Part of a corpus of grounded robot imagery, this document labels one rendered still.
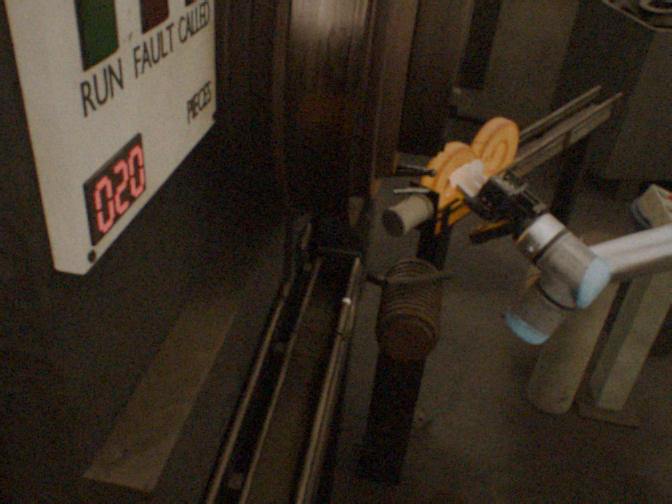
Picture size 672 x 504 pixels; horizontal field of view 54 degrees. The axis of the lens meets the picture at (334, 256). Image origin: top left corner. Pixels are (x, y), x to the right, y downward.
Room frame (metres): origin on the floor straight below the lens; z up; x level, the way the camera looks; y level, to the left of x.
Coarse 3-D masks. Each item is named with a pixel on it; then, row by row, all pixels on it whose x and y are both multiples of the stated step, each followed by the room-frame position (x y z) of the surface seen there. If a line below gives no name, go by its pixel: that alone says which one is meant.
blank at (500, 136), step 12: (492, 120) 1.34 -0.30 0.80; (504, 120) 1.35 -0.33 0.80; (480, 132) 1.31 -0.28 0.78; (492, 132) 1.30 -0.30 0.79; (504, 132) 1.33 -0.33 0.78; (516, 132) 1.37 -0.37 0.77; (480, 144) 1.29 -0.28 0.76; (492, 144) 1.30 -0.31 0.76; (504, 144) 1.36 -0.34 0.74; (516, 144) 1.39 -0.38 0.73; (480, 156) 1.28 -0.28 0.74; (492, 156) 1.37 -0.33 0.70; (504, 156) 1.36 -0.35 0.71; (492, 168) 1.34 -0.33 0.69
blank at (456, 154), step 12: (456, 144) 1.23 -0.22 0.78; (444, 156) 1.19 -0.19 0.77; (456, 156) 1.20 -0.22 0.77; (468, 156) 1.24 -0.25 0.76; (444, 168) 1.18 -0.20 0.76; (456, 168) 1.21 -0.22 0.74; (432, 180) 1.17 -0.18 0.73; (444, 180) 1.18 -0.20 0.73; (444, 192) 1.19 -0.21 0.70; (444, 204) 1.20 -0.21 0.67; (456, 204) 1.23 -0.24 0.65
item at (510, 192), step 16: (496, 176) 1.15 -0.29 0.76; (480, 192) 1.14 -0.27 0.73; (496, 192) 1.12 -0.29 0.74; (512, 192) 1.11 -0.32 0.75; (528, 192) 1.13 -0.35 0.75; (480, 208) 1.13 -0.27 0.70; (496, 208) 1.11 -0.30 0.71; (512, 208) 1.11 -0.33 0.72; (528, 208) 1.10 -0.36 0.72; (544, 208) 1.10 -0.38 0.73; (512, 224) 1.10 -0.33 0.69; (528, 224) 1.07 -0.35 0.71
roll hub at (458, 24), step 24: (432, 0) 0.64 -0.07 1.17; (456, 0) 0.64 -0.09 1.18; (432, 24) 0.64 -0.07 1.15; (456, 24) 0.64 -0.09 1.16; (432, 48) 0.63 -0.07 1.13; (456, 48) 0.63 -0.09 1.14; (408, 72) 0.63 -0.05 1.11; (432, 72) 0.63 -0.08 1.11; (456, 72) 0.63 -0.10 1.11; (408, 96) 0.64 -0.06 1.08; (432, 96) 0.63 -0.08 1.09; (408, 120) 0.65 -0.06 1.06; (432, 120) 0.64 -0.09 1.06; (408, 144) 0.67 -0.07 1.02; (432, 144) 0.66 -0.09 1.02
